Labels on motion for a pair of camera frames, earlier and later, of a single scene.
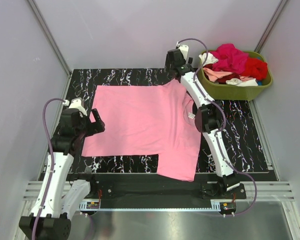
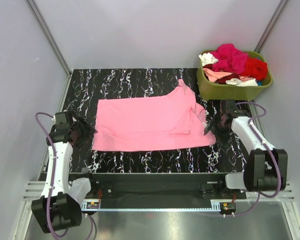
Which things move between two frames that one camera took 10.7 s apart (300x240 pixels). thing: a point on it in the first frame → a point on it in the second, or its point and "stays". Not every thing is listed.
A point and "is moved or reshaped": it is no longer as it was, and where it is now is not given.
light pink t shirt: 150,120 is moved or reshaped
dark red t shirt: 221,79 stays
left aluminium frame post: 49,36 stays
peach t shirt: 213,75 stays
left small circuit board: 93,205 stays
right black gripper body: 166,63 → 221,129
